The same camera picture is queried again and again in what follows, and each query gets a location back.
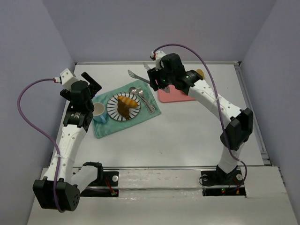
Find silver spoon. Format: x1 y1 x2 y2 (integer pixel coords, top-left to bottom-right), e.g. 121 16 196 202
129 87 155 113

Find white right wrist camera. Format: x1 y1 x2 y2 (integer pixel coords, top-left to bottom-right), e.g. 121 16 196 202
150 50 166 71

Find brown sliced bread roll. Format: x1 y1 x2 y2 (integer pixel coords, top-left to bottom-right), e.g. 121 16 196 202
196 69 205 79

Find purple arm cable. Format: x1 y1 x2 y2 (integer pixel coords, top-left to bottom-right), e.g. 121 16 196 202
151 43 247 188
17 78 66 213

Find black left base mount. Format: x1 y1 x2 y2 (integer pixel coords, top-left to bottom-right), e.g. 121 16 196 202
80 162 119 197

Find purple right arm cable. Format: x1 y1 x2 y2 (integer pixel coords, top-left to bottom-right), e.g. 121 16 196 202
151 43 247 188

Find brown chocolate croissant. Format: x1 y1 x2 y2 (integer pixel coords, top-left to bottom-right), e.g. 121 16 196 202
117 99 130 120

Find blue striped white plate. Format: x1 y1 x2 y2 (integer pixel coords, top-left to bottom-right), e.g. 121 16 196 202
106 92 141 121

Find silver fork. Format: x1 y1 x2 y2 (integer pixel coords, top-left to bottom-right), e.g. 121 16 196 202
137 87 155 113

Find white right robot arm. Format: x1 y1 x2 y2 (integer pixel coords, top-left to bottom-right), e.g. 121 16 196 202
147 51 254 179

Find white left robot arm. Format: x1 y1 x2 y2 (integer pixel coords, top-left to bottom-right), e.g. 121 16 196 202
33 69 104 212

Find striped orange long bread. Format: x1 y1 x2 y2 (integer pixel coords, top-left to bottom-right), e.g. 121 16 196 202
118 96 138 108

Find silver metal tongs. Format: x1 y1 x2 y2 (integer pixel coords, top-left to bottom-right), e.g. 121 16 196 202
128 62 170 93

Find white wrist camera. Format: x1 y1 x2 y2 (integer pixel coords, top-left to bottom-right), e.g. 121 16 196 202
150 50 166 71
54 68 78 90

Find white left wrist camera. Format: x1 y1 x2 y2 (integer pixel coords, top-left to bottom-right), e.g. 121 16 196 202
54 68 78 90

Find teal cloth placemat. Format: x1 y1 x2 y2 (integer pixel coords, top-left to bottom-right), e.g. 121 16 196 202
93 80 161 138

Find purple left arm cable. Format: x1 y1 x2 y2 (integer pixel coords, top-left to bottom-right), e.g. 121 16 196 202
17 78 66 213

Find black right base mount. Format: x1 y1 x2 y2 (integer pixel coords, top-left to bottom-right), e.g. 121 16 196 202
198 169 246 197

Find blue mug white inside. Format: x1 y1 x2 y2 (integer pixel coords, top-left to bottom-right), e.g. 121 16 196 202
93 103 107 123

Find pink plastic tray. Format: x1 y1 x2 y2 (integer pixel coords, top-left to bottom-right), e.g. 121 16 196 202
157 85 195 103

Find aluminium table rail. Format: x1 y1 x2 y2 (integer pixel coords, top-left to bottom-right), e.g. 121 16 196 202
75 61 240 66

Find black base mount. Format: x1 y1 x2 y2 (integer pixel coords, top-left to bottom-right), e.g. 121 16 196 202
198 169 246 197
80 162 119 197

